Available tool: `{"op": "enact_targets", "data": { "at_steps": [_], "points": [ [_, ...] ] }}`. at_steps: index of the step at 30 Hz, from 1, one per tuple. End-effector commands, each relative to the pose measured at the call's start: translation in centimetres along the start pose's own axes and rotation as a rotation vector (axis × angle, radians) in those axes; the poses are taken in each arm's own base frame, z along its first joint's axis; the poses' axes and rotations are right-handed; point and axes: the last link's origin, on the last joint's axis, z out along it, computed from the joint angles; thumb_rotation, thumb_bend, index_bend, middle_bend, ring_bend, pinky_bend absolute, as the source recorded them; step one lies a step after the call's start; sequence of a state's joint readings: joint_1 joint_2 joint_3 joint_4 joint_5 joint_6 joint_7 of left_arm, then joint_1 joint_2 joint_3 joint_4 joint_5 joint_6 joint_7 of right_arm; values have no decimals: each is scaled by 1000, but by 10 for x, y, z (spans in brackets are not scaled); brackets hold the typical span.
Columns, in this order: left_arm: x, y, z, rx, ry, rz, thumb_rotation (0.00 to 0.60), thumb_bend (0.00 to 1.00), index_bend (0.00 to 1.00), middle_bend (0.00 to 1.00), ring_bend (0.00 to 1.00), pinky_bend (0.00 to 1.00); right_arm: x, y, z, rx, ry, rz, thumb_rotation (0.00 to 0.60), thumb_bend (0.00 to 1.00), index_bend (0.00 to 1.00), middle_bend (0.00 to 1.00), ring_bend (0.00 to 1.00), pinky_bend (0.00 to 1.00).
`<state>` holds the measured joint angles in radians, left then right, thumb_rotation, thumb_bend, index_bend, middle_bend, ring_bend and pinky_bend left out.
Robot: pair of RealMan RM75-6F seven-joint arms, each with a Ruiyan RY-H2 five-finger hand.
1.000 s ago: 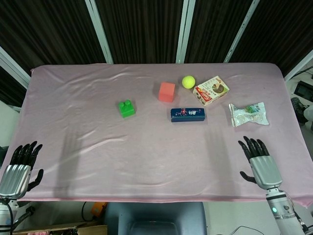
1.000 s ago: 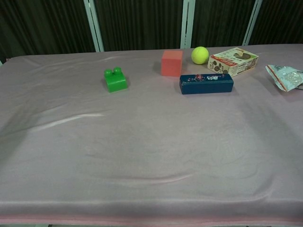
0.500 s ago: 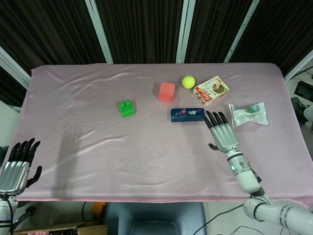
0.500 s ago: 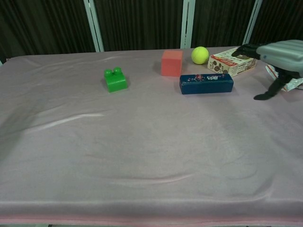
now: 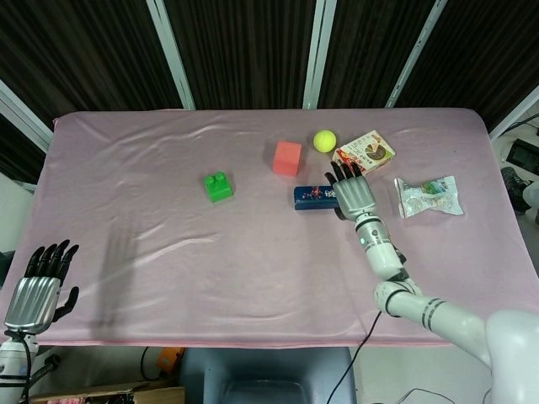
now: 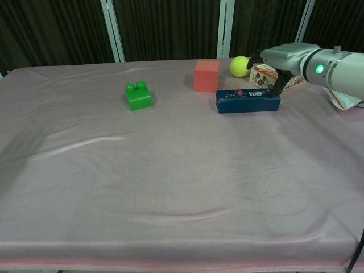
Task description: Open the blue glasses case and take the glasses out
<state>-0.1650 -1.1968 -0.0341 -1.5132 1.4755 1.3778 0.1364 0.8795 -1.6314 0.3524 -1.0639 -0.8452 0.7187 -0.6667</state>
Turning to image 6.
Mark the cookie snack carton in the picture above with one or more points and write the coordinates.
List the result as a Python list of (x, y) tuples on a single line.
[(263, 76)]

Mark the coral red foam cube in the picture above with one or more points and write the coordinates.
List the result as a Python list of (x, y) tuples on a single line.
[(206, 76)]

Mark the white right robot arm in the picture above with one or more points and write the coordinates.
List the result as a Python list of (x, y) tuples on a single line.
[(341, 68)]

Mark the green toy building brick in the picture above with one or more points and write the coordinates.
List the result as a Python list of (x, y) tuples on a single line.
[(139, 98)]

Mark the blue glasses case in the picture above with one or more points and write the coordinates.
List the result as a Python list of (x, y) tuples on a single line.
[(244, 103)]

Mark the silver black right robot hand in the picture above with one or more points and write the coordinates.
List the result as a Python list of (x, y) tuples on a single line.
[(284, 55)]

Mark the dark pleated curtain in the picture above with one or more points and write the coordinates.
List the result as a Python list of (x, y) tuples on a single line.
[(170, 28)]

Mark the clear crinkled snack bag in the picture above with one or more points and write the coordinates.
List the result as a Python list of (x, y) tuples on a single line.
[(342, 101)]

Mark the white partition post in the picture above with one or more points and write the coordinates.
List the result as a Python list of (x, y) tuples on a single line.
[(305, 20), (113, 31), (225, 28)]

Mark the yellow tennis ball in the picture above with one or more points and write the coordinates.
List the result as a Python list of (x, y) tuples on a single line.
[(239, 66)]

